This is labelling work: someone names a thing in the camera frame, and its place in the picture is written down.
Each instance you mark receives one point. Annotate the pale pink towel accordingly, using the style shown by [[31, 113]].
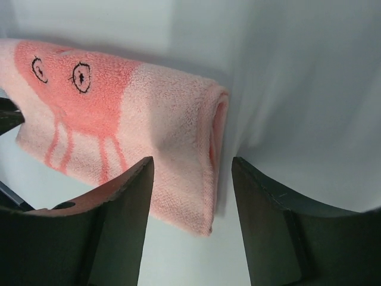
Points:
[[92, 116]]

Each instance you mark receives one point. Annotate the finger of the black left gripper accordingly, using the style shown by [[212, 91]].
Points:
[[10, 116]]

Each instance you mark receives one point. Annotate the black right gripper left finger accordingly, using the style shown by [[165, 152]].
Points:
[[94, 239]]

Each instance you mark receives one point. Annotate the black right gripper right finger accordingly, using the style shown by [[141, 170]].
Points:
[[291, 239]]

